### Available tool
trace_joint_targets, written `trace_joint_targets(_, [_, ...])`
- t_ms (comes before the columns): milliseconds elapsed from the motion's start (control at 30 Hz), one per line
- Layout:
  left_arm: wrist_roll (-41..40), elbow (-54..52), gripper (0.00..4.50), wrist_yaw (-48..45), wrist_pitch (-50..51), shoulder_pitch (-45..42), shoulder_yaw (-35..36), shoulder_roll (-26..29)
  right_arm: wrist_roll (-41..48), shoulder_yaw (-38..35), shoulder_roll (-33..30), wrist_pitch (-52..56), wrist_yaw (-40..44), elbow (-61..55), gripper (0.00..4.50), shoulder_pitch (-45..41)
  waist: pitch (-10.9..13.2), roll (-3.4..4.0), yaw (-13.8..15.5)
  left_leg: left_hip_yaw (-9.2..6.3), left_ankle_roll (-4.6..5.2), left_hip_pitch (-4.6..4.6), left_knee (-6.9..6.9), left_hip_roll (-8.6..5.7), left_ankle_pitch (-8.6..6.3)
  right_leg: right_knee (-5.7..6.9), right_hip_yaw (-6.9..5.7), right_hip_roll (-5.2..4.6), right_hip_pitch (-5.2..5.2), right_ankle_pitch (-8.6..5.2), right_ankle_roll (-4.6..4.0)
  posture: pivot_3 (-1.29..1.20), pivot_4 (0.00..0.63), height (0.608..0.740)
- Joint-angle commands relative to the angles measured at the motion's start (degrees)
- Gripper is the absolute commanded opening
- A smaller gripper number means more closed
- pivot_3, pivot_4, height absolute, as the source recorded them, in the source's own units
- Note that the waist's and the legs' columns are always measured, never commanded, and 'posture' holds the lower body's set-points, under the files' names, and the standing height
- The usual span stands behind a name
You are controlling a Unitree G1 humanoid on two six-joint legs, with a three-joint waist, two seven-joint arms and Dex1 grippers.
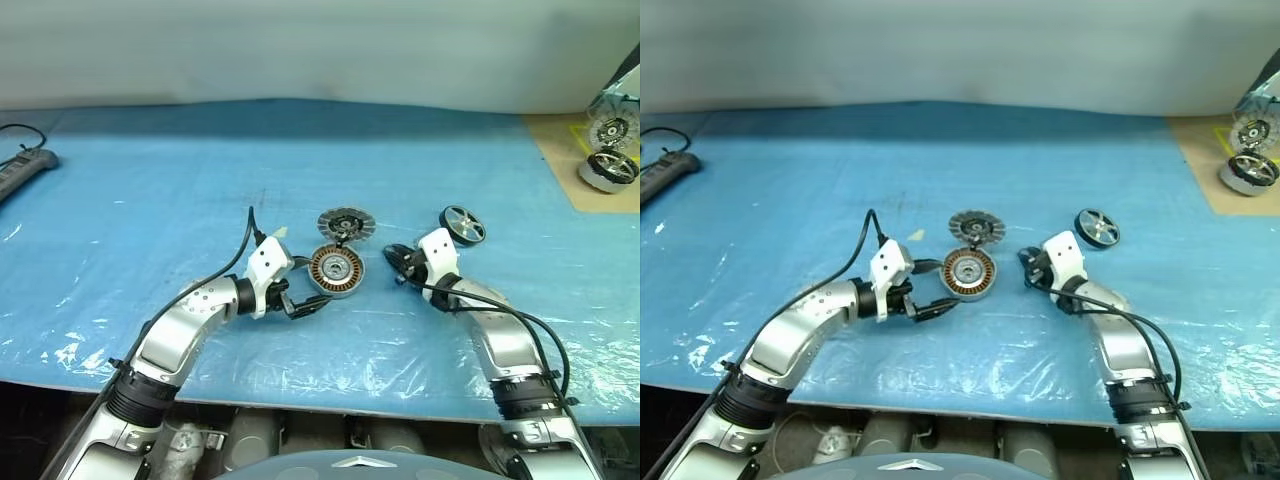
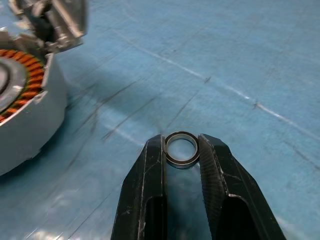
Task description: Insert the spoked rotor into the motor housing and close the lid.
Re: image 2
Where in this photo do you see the silver motor end cover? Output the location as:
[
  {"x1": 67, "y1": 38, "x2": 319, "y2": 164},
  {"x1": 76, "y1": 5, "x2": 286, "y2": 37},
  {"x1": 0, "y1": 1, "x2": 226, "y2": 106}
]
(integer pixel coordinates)
[{"x1": 8, "y1": 0, "x2": 89, "y2": 54}]

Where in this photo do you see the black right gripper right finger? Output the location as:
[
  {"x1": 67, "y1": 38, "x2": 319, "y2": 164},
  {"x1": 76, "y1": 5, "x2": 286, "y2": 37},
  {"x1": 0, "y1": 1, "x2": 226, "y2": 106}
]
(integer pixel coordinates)
[{"x1": 197, "y1": 133, "x2": 288, "y2": 240}]

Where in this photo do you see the small black bearing ring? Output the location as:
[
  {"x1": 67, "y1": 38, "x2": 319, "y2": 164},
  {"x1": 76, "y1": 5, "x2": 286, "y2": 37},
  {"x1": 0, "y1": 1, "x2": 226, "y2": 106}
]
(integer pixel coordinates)
[{"x1": 164, "y1": 131, "x2": 200, "y2": 171}]

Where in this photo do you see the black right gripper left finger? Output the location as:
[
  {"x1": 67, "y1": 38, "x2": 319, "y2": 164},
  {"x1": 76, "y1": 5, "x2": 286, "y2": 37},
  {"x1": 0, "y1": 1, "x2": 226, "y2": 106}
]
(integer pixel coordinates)
[{"x1": 110, "y1": 133, "x2": 168, "y2": 240}]

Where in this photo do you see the motor housing with copper windings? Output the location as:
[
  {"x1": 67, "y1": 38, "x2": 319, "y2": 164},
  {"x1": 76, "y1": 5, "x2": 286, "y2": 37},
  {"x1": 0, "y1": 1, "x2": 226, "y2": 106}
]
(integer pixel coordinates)
[{"x1": 0, "y1": 26, "x2": 68, "y2": 177}]

